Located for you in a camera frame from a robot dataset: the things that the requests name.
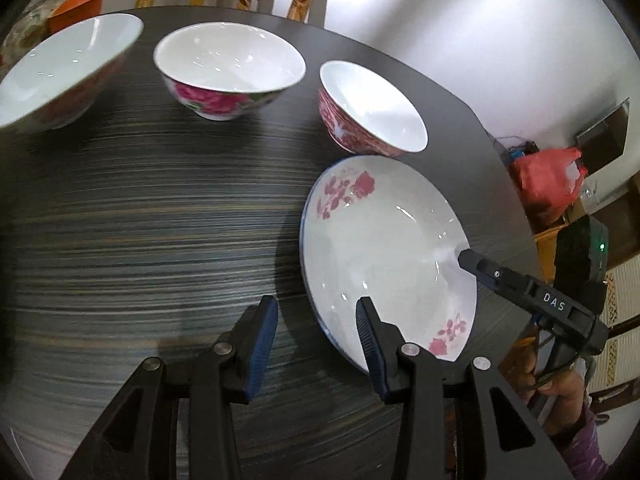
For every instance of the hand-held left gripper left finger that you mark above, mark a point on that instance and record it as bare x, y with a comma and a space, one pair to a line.
262, 340

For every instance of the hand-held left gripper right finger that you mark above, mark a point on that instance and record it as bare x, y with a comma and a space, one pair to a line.
370, 345

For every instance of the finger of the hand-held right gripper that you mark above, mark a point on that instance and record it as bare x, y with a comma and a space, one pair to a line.
492, 274

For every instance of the white plate with pink flowers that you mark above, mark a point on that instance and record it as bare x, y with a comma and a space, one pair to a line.
380, 255

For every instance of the small red patterned bowl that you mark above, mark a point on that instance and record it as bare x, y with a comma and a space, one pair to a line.
370, 105

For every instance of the white bowl with pink roses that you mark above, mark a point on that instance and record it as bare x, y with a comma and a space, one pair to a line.
227, 60

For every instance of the large white floral bowl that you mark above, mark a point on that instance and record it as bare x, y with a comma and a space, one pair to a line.
60, 65

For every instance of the person's right forearm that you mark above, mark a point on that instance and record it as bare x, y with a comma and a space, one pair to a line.
585, 450

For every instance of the person's right hand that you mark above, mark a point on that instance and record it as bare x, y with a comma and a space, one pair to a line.
565, 400

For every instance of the wooden cabinet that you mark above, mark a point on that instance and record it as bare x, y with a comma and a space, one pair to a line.
547, 252

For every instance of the red plastic bag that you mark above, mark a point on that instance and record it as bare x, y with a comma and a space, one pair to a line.
545, 185

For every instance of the orange cup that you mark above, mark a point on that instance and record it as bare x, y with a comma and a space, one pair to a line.
75, 10

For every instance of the floral ceramic teapot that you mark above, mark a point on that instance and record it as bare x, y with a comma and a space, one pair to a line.
22, 30

